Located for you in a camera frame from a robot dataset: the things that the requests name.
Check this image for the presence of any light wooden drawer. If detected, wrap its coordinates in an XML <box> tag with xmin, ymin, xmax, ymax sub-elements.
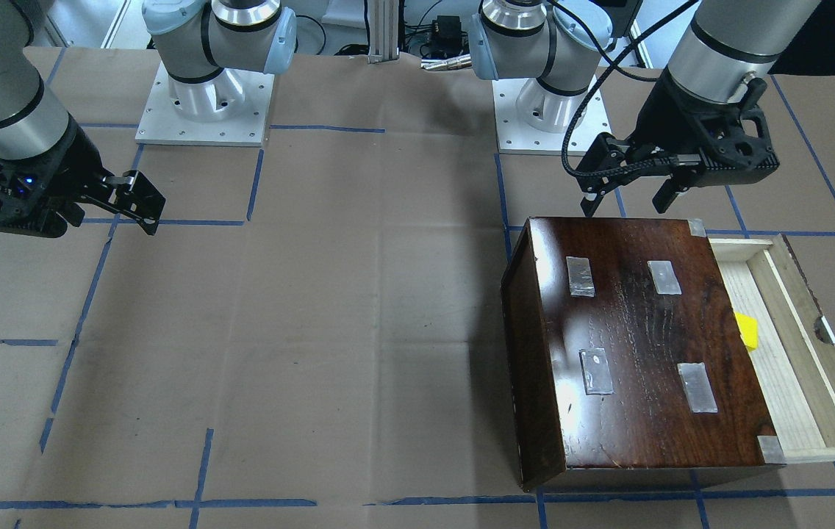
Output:
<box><xmin>711</xmin><ymin>235</ymin><xmax>835</xmax><ymax>464</ymax></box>

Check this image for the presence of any black idle gripper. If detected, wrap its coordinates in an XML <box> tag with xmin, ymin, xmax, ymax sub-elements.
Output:
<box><xmin>0</xmin><ymin>121</ymin><xmax>166</xmax><ymax>238</ymax></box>

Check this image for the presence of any grey tape patch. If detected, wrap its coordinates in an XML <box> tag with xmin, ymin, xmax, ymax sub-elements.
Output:
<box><xmin>648</xmin><ymin>260</ymin><xmax>682</xmax><ymax>295</ymax></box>
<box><xmin>565</xmin><ymin>256</ymin><xmax>596</xmax><ymax>298</ymax></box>
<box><xmin>677</xmin><ymin>362</ymin><xmax>719</xmax><ymax>413</ymax></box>
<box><xmin>579</xmin><ymin>348</ymin><xmax>614</xmax><ymax>395</ymax></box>

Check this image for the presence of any black gripper over cabinet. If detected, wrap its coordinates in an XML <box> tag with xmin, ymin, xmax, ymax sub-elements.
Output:
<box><xmin>578</xmin><ymin>73</ymin><xmax>780</xmax><ymax>218</ymax></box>

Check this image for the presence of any silver connector block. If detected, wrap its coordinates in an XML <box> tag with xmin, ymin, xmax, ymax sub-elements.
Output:
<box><xmin>421</xmin><ymin>54</ymin><xmax>472</xmax><ymax>71</ymax></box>

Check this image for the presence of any aluminium extrusion post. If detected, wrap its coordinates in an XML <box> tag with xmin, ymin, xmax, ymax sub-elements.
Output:
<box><xmin>365</xmin><ymin>0</ymin><xmax>403</xmax><ymax>64</ymax></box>

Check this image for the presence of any silver robot arm over cabinet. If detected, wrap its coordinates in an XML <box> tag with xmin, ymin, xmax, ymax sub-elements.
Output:
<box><xmin>468</xmin><ymin>1</ymin><xmax>817</xmax><ymax>217</ymax></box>

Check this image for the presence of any dark wooden drawer cabinet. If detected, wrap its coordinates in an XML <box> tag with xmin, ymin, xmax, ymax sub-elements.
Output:
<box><xmin>501</xmin><ymin>217</ymin><xmax>775</xmax><ymax>492</ymax></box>

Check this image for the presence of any second white robot base plate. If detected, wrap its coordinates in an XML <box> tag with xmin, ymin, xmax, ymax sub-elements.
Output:
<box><xmin>492</xmin><ymin>79</ymin><xmax>610</xmax><ymax>155</ymax></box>

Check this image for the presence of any black power adapter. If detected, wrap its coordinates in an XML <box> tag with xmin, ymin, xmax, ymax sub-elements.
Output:
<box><xmin>430</xmin><ymin>15</ymin><xmax>462</xmax><ymax>54</ymax></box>

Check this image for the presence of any yellow block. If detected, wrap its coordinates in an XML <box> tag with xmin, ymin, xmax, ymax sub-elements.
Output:
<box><xmin>734</xmin><ymin>312</ymin><xmax>759</xmax><ymax>352</ymax></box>

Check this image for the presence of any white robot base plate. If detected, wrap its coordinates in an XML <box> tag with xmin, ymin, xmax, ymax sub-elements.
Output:
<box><xmin>135</xmin><ymin>65</ymin><xmax>276</xmax><ymax>148</ymax></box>

